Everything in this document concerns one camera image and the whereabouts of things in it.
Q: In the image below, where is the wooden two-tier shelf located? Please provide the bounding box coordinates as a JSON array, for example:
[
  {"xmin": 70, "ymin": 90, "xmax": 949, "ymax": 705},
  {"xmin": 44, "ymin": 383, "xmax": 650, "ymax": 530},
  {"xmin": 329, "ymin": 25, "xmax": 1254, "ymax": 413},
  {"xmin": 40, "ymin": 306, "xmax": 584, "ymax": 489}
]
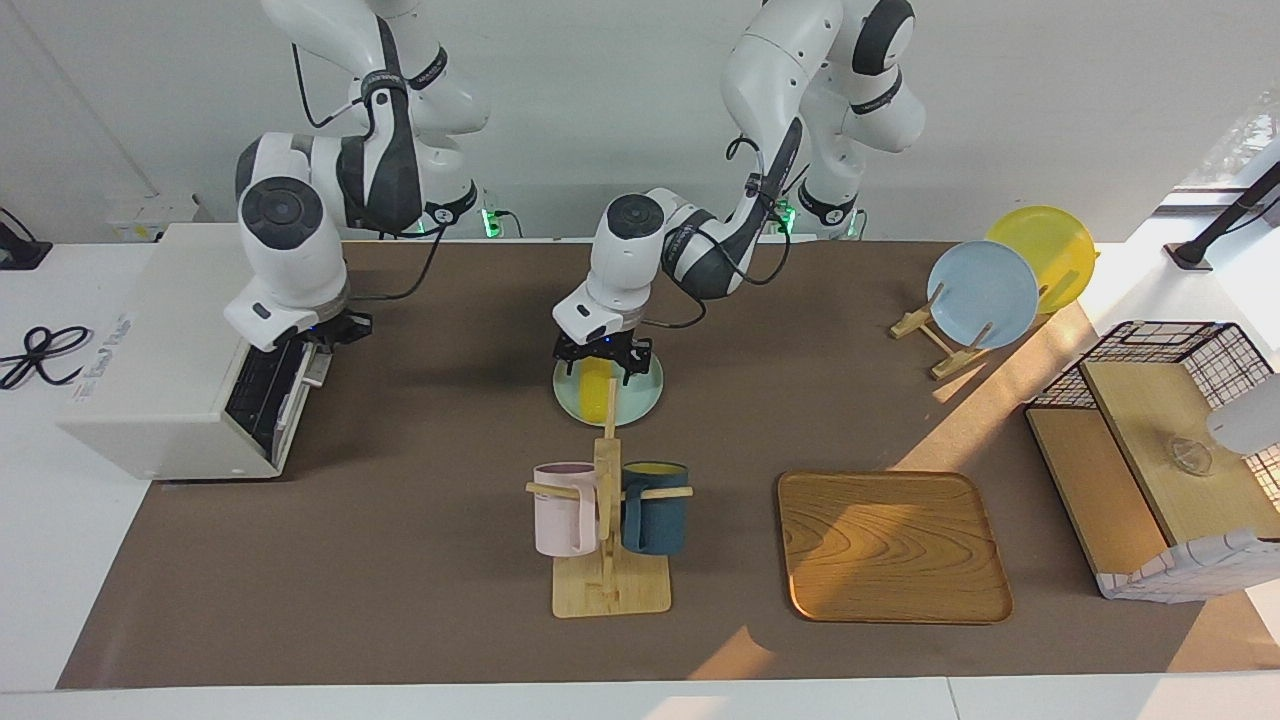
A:
[{"xmin": 1026, "ymin": 360, "xmax": 1280, "ymax": 581}]

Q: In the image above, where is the white toaster oven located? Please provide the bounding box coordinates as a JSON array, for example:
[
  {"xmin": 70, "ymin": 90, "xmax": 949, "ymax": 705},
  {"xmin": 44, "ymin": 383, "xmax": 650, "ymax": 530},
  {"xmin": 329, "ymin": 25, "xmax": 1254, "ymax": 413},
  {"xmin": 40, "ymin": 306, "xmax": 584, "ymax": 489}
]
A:
[{"xmin": 58, "ymin": 222, "xmax": 336, "ymax": 483}]

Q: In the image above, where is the wooden tray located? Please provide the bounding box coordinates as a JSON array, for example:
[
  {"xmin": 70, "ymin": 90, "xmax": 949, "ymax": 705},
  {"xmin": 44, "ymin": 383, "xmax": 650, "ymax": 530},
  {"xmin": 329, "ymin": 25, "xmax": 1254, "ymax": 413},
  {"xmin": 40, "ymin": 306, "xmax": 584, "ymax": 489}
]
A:
[{"xmin": 777, "ymin": 471, "xmax": 1014, "ymax": 625}]

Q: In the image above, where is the wooden mug rack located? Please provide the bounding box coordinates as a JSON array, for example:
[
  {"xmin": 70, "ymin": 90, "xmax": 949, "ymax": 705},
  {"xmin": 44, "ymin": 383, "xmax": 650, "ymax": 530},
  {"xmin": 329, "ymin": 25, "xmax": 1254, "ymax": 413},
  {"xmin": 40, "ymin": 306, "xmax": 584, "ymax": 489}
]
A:
[{"xmin": 525, "ymin": 377, "xmax": 695, "ymax": 619}]

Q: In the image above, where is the yellow corn cob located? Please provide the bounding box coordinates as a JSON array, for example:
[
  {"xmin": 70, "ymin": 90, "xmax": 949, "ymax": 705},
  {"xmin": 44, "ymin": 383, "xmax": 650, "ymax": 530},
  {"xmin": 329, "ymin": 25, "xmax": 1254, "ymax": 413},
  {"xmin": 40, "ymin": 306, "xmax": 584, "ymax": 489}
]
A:
[{"xmin": 578, "ymin": 357, "xmax": 619, "ymax": 423}]

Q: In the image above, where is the light green plate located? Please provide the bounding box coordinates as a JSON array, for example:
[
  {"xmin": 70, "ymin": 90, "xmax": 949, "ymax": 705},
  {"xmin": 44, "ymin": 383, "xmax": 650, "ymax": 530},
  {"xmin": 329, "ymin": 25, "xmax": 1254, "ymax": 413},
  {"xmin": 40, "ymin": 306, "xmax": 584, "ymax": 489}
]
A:
[{"xmin": 553, "ymin": 345, "xmax": 664, "ymax": 428}]

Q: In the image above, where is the white checkered cloth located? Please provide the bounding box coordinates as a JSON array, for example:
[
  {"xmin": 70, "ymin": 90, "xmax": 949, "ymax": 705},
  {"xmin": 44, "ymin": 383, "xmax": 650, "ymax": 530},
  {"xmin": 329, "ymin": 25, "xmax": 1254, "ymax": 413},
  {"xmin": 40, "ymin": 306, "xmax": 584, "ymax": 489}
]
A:
[{"xmin": 1095, "ymin": 528, "xmax": 1280, "ymax": 604}]

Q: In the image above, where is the yellow plate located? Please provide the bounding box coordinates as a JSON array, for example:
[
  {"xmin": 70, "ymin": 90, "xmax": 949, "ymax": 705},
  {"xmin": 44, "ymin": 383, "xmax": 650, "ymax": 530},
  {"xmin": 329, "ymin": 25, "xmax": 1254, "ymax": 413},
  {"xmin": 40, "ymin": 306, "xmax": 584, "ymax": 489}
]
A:
[{"xmin": 986, "ymin": 205, "xmax": 1098, "ymax": 315}]

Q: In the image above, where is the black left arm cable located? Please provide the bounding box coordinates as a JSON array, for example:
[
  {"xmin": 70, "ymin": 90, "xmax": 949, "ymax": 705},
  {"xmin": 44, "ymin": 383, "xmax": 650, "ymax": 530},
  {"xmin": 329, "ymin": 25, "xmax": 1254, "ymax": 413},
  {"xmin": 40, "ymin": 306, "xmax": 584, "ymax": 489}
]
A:
[{"xmin": 640, "ymin": 135, "xmax": 801, "ymax": 331}]

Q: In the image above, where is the brown table mat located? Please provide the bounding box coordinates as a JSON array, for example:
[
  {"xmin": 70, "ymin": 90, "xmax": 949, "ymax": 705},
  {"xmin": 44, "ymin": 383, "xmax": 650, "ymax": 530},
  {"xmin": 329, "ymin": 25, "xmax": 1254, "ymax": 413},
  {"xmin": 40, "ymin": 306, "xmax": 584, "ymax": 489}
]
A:
[{"xmin": 57, "ymin": 240, "xmax": 1280, "ymax": 691}]

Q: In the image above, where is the black wire basket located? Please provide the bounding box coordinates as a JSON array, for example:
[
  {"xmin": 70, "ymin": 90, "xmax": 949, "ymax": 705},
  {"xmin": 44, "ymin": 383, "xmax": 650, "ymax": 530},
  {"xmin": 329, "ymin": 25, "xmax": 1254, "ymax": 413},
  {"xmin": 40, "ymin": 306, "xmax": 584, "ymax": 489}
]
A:
[{"xmin": 1030, "ymin": 321, "xmax": 1280, "ymax": 501}]

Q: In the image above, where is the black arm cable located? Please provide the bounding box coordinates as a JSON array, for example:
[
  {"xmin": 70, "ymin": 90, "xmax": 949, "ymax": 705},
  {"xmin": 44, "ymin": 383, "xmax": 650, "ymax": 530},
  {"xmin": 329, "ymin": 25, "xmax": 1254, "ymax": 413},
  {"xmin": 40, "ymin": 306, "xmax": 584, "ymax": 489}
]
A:
[
  {"xmin": 290, "ymin": 40, "xmax": 446, "ymax": 301},
  {"xmin": 640, "ymin": 135, "xmax": 801, "ymax": 331}
]

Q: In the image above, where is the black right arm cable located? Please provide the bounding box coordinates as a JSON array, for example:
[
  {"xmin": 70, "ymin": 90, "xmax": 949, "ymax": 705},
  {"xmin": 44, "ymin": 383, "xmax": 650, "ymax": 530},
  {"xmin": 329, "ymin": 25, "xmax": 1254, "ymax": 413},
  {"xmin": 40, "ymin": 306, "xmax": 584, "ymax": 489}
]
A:
[{"xmin": 290, "ymin": 40, "xmax": 446, "ymax": 301}]

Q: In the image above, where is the white power box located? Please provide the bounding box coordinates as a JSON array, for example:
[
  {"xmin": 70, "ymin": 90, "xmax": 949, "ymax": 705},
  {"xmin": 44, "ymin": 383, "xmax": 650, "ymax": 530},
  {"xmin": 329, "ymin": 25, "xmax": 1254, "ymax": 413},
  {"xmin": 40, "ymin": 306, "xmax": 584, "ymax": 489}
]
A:
[{"xmin": 108, "ymin": 193, "xmax": 201, "ymax": 241}]

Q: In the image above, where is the light blue plate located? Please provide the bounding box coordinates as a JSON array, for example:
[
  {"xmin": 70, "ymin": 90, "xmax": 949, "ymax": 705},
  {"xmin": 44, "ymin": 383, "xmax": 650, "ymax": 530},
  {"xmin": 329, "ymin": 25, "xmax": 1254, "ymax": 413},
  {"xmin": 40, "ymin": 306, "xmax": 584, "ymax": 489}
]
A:
[{"xmin": 926, "ymin": 240, "xmax": 1041, "ymax": 350}]

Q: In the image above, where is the dark blue mug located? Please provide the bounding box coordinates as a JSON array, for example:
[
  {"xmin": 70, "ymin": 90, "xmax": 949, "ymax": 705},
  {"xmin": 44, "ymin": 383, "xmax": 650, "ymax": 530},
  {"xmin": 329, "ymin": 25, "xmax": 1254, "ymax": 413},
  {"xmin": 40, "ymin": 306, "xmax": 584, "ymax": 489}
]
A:
[{"xmin": 620, "ymin": 461, "xmax": 690, "ymax": 556}]

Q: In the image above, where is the wooden plate rack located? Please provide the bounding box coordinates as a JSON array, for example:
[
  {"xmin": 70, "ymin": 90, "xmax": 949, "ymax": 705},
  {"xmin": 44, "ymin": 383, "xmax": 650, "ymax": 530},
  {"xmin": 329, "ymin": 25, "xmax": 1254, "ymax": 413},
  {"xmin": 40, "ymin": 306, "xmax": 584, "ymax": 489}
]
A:
[{"xmin": 889, "ymin": 283, "xmax": 1001, "ymax": 381}]

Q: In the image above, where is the pink mug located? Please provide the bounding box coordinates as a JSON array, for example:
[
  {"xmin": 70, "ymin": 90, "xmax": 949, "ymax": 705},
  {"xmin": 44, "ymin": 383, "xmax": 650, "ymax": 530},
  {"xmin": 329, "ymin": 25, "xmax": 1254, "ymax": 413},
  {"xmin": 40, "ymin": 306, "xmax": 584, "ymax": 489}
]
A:
[{"xmin": 533, "ymin": 462, "xmax": 601, "ymax": 558}]

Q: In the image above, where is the blurry white cylinder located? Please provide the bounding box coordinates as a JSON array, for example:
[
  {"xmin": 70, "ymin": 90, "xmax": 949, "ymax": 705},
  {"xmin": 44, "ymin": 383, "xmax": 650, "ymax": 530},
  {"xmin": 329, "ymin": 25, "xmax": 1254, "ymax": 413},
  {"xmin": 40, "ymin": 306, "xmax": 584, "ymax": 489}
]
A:
[{"xmin": 1205, "ymin": 372, "xmax": 1280, "ymax": 456}]

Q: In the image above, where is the black device base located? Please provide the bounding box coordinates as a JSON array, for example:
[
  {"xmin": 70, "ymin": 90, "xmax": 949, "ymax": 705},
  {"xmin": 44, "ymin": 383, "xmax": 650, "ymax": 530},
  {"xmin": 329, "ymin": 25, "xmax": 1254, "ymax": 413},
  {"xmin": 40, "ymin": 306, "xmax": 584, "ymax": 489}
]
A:
[{"xmin": 0, "ymin": 208, "xmax": 53, "ymax": 271}]

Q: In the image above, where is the coiled black cable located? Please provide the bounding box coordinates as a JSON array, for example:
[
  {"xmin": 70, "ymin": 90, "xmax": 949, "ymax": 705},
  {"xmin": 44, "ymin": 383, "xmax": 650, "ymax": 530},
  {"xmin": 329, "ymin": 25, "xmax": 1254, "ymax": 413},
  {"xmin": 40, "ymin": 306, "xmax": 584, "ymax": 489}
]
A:
[{"xmin": 0, "ymin": 325, "xmax": 93, "ymax": 391}]

